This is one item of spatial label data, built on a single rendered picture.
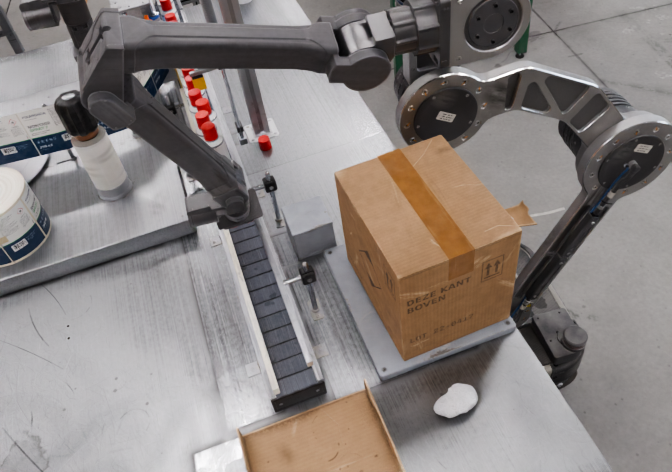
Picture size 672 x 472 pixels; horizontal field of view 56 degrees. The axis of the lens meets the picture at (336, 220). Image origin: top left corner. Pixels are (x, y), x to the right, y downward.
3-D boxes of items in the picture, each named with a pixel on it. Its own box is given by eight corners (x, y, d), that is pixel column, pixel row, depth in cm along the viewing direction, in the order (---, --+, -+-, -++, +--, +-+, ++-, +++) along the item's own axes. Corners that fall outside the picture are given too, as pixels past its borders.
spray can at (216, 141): (216, 185, 162) (194, 123, 147) (235, 179, 163) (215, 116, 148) (221, 198, 159) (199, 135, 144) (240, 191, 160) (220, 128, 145)
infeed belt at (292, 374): (160, 25, 233) (157, 15, 230) (182, 19, 234) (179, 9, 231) (280, 408, 122) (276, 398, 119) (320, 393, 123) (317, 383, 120)
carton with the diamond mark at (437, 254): (347, 257, 144) (333, 171, 125) (440, 222, 149) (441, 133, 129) (404, 362, 124) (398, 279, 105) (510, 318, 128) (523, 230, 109)
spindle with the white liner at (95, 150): (97, 183, 168) (47, 91, 147) (130, 173, 169) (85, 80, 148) (100, 205, 162) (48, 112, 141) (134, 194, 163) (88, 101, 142)
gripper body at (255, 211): (210, 203, 138) (207, 198, 131) (254, 189, 140) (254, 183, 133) (219, 231, 138) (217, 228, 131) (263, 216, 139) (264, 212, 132)
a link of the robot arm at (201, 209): (243, 200, 119) (235, 163, 123) (183, 212, 118) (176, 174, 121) (249, 228, 130) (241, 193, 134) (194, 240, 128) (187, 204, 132)
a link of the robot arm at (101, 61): (76, 51, 77) (71, -6, 82) (82, 121, 88) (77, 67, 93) (400, 55, 93) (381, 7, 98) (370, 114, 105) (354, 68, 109)
